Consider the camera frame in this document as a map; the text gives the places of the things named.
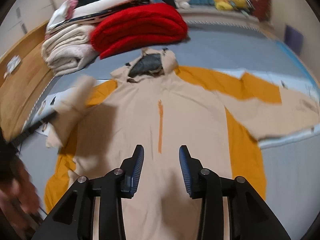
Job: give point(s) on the cream folded blanket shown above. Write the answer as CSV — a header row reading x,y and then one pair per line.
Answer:
x,y
69,50

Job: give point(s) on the red folded blanket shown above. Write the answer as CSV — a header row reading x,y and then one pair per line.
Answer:
x,y
138,27

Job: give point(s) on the yellow plush toys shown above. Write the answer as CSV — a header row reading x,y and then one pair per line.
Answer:
x,y
230,5

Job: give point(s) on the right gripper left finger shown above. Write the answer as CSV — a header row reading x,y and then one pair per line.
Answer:
x,y
122,181

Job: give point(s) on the white paper on headboard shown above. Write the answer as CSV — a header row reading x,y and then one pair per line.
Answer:
x,y
12,65

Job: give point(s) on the white folded clothes stack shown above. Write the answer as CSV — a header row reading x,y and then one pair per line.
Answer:
x,y
70,12

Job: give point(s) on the black jacket sleeve forearm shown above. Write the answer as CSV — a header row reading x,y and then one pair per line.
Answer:
x,y
9,160

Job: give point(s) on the dark red plush toy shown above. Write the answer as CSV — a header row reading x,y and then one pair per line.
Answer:
x,y
262,9

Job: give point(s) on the wooden headboard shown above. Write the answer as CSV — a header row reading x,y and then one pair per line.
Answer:
x,y
23,87

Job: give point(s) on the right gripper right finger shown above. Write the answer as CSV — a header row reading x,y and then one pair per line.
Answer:
x,y
201,182

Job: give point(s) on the grey bed sheet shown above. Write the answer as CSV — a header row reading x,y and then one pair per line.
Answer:
x,y
291,162

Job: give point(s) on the beige and orange jacket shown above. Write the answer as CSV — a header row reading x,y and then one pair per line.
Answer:
x,y
218,117

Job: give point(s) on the person's left hand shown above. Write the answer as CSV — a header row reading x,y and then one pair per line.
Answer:
x,y
23,190

